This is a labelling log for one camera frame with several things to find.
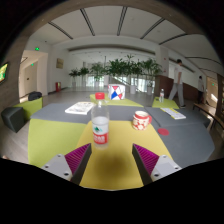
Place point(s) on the person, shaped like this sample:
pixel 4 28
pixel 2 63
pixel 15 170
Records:
pixel 200 86
pixel 178 80

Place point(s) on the white open magazine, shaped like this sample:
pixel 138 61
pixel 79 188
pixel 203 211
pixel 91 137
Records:
pixel 80 107

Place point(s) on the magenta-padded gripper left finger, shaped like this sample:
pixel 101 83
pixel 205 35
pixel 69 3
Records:
pixel 60 165

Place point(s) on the white red blue cube box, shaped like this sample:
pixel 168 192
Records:
pixel 116 91

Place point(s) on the red white floral mug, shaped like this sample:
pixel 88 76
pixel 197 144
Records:
pixel 140 121

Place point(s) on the green exit sign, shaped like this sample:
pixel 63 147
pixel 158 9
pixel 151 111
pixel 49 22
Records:
pixel 37 48

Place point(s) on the row of potted green plants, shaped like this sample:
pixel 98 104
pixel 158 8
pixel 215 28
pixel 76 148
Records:
pixel 120 68

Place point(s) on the long wooden bench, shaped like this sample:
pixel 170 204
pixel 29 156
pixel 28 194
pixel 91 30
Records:
pixel 208 113

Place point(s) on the dark grey ottoman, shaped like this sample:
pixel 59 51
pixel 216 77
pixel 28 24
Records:
pixel 13 119

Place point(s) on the small clear water bottle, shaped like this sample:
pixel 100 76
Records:
pixel 161 96

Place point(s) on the white yellow booklet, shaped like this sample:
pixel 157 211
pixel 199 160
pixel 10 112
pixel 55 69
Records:
pixel 173 113

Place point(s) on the red fire extinguisher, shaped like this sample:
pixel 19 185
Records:
pixel 58 87

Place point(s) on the black bag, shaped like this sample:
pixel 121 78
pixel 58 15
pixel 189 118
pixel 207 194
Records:
pixel 35 96

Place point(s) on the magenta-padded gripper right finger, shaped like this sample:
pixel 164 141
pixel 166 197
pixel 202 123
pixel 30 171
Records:
pixel 163 166

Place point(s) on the clear red-capped water bottle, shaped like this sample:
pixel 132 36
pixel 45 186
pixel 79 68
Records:
pixel 100 126

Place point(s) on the wall-mounted display screen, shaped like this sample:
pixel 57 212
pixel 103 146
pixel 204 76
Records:
pixel 3 72

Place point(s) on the lime green ottoman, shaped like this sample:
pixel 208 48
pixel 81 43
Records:
pixel 31 107

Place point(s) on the framed wall picture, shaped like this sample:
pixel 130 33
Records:
pixel 59 63

